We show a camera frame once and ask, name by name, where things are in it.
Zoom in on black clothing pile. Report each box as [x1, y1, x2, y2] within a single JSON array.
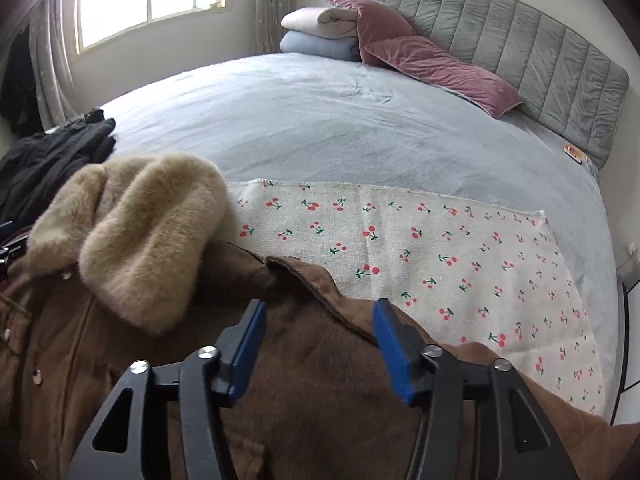
[[0, 108, 117, 228]]

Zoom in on grey padded headboard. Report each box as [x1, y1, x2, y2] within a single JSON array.
[[356, 0, 630, 169]]

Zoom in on brown coat with fur collar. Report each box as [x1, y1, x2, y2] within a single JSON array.
[[0, 153, 640, 480]]

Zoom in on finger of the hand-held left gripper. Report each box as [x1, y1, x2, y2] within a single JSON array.
[[0, 221, 28, 276]]

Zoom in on beige curtain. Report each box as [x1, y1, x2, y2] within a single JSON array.
[[27, 0, 76, 133], [251, 0, 296, 56]]

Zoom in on dark hanging clothes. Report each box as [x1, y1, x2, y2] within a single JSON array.
[[0, 22, 40, 138]]

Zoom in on folded cream blanket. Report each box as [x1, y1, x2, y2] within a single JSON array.
[[280, 6, 361, 41]]

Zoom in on bed with grey sheet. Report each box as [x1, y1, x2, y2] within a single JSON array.
[[97, 52, 630, 428]]

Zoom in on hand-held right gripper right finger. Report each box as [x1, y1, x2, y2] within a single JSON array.
[[372, 298, 581, 480]]

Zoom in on cherry print cloth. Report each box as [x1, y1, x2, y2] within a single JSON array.
[[226, 178, 606, 417]]

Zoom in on pink velvet pillow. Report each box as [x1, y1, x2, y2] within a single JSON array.
[[322, 0, 416, 67], [364, 36, 524, 119]]

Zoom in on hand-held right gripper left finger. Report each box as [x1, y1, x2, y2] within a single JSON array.
[[66, 299, 267, 480]]

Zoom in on folded light blue blanket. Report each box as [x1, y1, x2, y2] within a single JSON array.
[[279, 31, 362, 62]]

